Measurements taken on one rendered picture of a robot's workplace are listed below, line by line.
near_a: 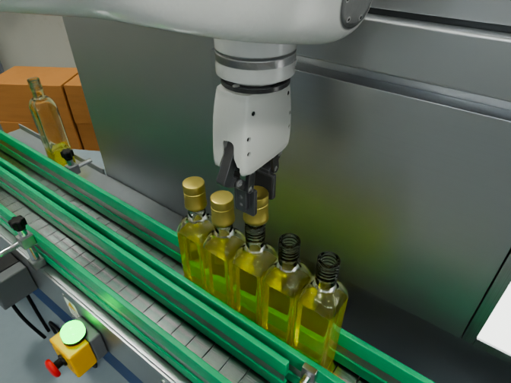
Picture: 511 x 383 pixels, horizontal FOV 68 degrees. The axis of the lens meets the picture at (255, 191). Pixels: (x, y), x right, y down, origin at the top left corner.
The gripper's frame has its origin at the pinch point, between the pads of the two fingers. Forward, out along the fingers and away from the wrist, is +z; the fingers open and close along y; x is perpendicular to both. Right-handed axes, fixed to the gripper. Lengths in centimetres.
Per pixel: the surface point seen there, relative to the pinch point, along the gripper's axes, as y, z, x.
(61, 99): -89, 75, -229
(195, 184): 0.2, 3.4, -11.1
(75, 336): 19.0, 34.8, -28.1
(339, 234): -11.9, 12.2, 8.1
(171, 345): 13.7, 23.7, -6.0
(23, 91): -76, 70, -251
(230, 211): 0.5, 5.2, -4.2
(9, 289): 20, 39, -54
